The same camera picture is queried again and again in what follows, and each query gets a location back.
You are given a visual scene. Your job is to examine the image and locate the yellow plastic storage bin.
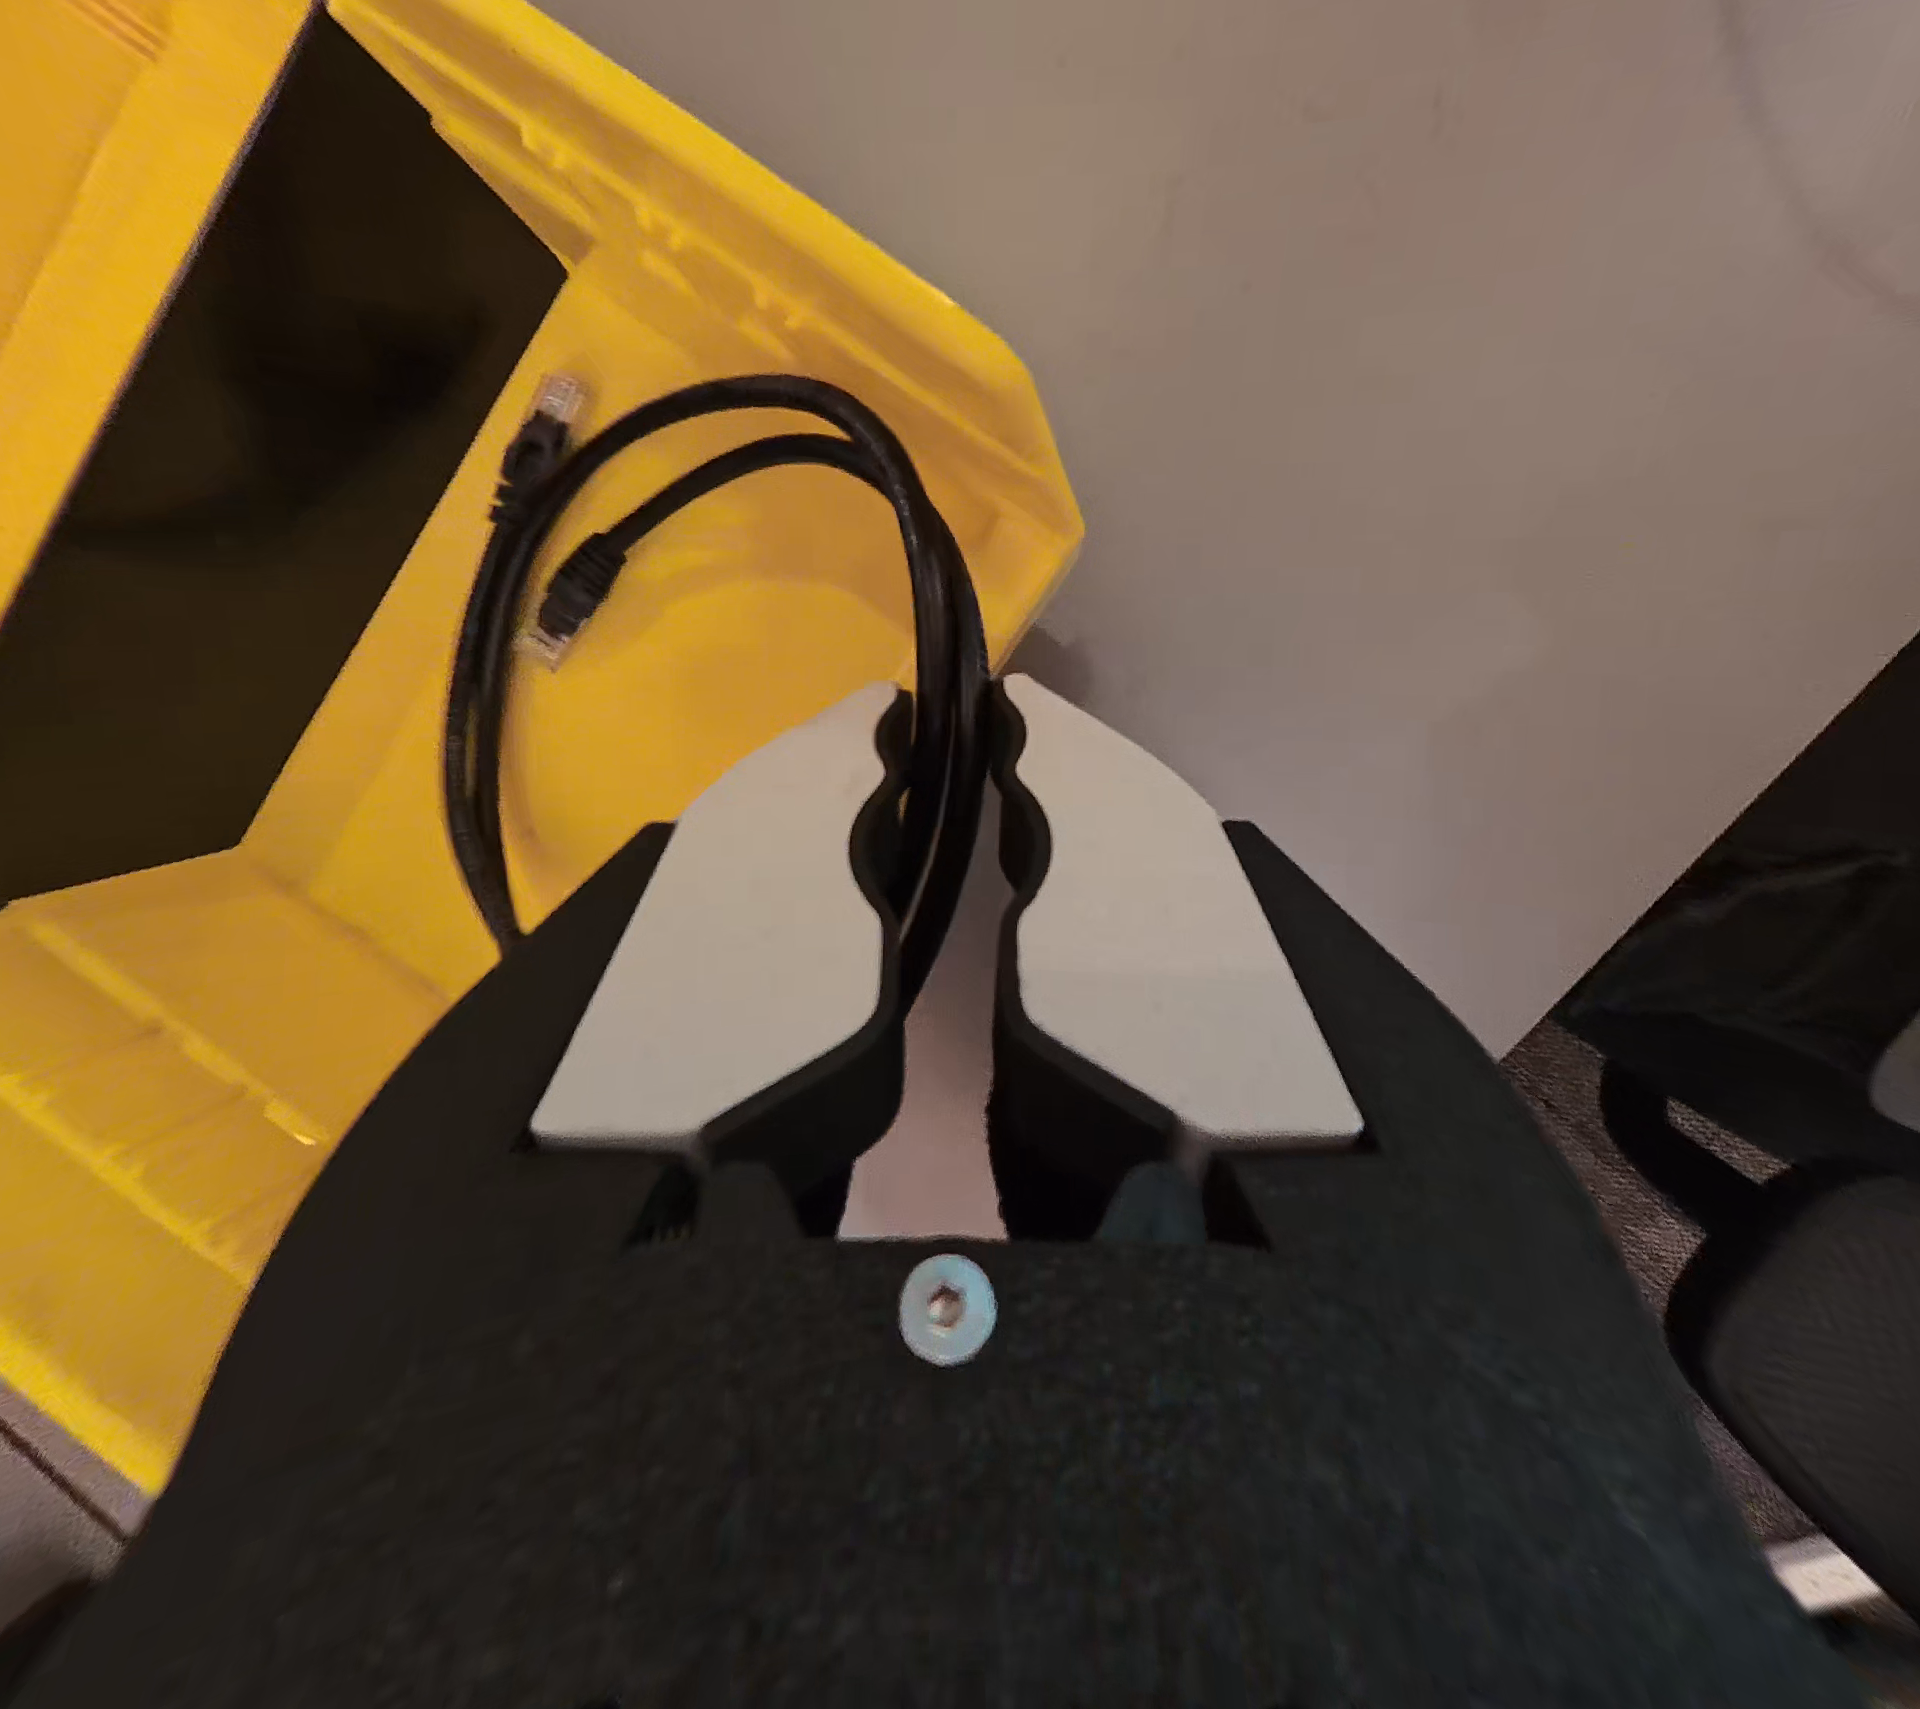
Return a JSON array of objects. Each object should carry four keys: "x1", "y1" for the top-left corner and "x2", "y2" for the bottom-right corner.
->
[{"x1": 0, "y1": 0, "x2": 1086, "y2": 1501}]

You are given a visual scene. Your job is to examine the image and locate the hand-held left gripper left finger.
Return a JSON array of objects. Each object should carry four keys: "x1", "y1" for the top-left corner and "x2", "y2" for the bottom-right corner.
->
[{"x1": 532, "y1": 682, "x2": 914, "y2": 1234}]

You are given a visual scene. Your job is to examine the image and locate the black ethernet cable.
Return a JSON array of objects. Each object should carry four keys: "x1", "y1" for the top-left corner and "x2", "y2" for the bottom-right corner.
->
[{"x1": 446, "y1": 375, "x2": 991, "y2": 977}]

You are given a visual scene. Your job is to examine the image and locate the black office chair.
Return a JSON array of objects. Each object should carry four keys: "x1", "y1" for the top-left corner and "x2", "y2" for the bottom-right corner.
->
[{"x1": 1553, "y1": 629, "x2": 1920, "y2": 1621}]

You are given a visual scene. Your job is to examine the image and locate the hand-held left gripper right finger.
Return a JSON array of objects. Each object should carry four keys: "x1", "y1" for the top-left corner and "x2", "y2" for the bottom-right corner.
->
[{"x1": 987, "y1": 675, "x2": 1366, "y2": 1240}]

